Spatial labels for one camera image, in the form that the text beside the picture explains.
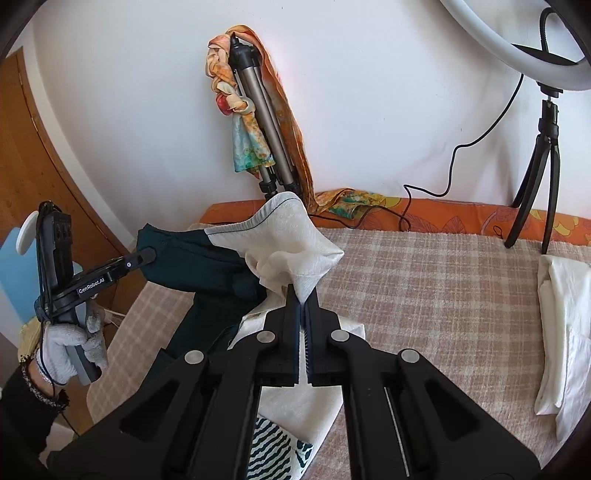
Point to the white folded cloth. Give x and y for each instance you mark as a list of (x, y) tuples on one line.
[(563, 323)]

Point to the person's left hand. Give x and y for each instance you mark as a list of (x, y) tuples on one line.
[(57, 350)]

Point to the wooden door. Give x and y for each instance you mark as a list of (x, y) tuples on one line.
[(55, 161)]

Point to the beige checked blanket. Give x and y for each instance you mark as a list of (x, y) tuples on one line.
[(438, 300)]

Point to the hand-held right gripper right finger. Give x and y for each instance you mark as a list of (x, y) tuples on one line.
[(315, 332)]

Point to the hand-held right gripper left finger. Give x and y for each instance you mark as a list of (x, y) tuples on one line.
[(288, 332)]

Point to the small black tripod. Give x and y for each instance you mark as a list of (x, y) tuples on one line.
[(549, 138)]

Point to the dark green white tree-print t-shirt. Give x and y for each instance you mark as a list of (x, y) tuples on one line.
[(207, 267)]

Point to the light blue chair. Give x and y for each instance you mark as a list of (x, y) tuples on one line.
[(14, 277)]

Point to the folded silver tripod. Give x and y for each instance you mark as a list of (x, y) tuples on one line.
[(263, 106)]

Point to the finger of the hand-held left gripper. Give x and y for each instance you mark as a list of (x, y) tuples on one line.
[(134, 261)]

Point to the orange patterned bed sheet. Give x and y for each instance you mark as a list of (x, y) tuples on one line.
[(443, 217)]

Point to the braided colourful scarf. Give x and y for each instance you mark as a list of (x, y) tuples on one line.
[(244, 143)]

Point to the orange scarf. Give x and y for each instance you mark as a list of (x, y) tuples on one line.
[(286, 120)]

